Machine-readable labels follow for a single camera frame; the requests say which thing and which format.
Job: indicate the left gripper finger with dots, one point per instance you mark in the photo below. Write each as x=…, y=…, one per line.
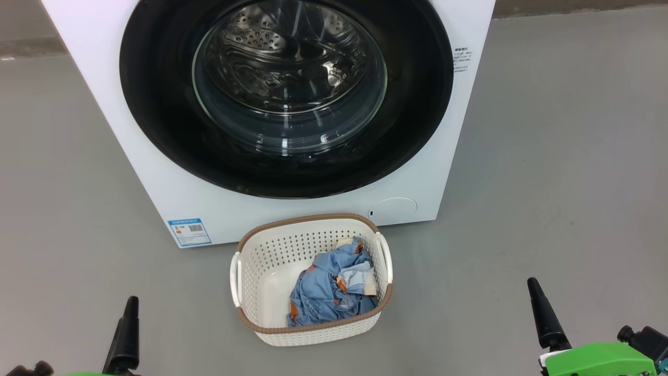
x=126, y=344

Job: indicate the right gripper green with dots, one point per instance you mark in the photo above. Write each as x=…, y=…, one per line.
x=600, y=360

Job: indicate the pale blue and cream garment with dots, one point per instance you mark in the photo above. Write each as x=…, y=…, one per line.
x=357, y=279

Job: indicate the blue garment with orange print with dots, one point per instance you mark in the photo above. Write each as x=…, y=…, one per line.
x=318, y=297

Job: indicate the washing machine glass door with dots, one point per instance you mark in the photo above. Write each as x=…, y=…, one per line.
x=156, y=104

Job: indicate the white front-load washing machine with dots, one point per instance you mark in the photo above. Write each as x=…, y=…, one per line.
x=130, y=172

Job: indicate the stainless steel washing machine drum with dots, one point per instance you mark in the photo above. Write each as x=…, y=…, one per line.
x=250, y=36

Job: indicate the blue energy label sticker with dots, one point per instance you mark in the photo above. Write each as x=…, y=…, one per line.
x=189, y=232

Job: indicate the cream perforated laundry basket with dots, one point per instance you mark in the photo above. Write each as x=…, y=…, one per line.
x=261, y=245

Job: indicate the round white filter cover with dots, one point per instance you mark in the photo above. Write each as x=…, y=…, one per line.
x=394, y=209

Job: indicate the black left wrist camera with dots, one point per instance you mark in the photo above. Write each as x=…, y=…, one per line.
x=31, y=369

